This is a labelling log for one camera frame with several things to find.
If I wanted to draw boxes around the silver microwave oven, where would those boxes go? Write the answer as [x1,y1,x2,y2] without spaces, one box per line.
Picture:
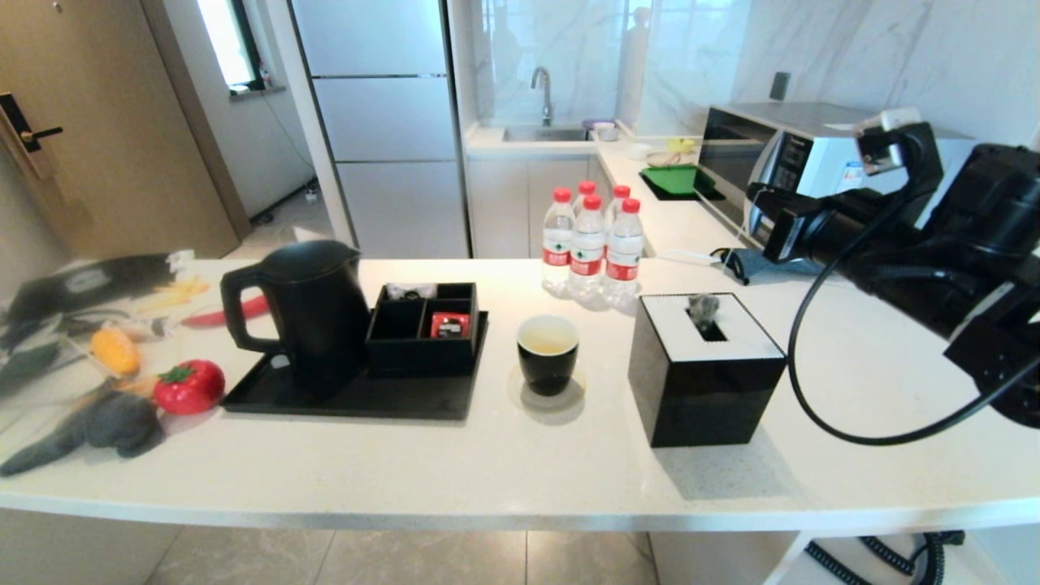
[695,101,978,253]

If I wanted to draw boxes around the grey plush toy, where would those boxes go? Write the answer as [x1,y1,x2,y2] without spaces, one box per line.
[0,392,166,478]

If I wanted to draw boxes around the black electric kettle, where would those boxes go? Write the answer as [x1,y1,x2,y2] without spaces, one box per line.
[220,239,371,384]

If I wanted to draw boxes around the black coiled cable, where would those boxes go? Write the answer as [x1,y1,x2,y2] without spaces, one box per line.
[803,530,966,585]

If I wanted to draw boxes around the clear glass coaster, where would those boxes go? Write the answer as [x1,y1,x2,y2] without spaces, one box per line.
[508,364,586,413]

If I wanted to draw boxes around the yellow toy corn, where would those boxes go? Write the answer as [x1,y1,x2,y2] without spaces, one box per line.
[91,327,141,375]

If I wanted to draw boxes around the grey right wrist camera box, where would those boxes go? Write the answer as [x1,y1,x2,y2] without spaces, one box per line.
[851,107,924,176]

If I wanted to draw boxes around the brown wooden door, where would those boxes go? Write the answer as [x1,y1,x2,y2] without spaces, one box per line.
[0,0,241,261]

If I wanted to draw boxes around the black bag white tag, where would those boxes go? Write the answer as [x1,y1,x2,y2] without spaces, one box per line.
[0,252,196,326]

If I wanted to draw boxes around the yellow toy fries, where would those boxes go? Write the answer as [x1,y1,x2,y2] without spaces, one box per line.
[136,276,214,318]

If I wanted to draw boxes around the black cooktop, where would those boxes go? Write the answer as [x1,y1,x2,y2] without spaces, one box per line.
[642,175,726,203]

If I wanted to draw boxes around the tea bag with string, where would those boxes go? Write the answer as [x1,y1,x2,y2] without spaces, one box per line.
[687,211,750,336]

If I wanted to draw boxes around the red toy chili pepper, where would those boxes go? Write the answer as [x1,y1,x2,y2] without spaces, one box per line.
[183,297,269,328]

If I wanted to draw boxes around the black tissue box white top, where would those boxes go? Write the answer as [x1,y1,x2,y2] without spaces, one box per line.
[626,292,790,449]

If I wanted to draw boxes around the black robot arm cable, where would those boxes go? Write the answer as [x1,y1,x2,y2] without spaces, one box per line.
[786,130,1040,447]

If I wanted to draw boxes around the black rectangular serving tray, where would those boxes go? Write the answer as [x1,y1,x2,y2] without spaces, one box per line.
[222,309,490,422]

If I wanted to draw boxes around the red toy tomato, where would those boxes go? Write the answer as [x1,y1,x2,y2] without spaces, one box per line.
[154,359,227,417]

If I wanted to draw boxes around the black door lock handle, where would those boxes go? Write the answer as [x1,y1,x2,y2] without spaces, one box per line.
[0,92,64,154]

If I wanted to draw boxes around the steel kitchen sink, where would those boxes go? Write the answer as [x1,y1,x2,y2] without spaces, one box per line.
[501,124,592,143]

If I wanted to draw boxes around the white kitchen base cabinet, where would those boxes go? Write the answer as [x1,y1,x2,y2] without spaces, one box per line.
[467,154,612,259]

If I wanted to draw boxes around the green plastic tray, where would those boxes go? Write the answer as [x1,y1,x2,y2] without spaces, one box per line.
[639,165,716,197]

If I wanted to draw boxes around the black cup white inside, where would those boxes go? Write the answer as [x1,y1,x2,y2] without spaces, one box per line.
[517,315,580,397]

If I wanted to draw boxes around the black compartment organizer box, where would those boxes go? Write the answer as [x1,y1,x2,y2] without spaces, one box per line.
[365,282,479,378]

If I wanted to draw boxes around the white refrigerator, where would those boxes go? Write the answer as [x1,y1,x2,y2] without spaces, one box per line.
[288,0,472,261]

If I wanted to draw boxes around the chrome sink faucet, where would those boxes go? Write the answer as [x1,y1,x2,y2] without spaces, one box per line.
[531,66,555,127]

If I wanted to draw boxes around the bright window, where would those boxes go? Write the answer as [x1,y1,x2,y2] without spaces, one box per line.
[195,0,266,92]

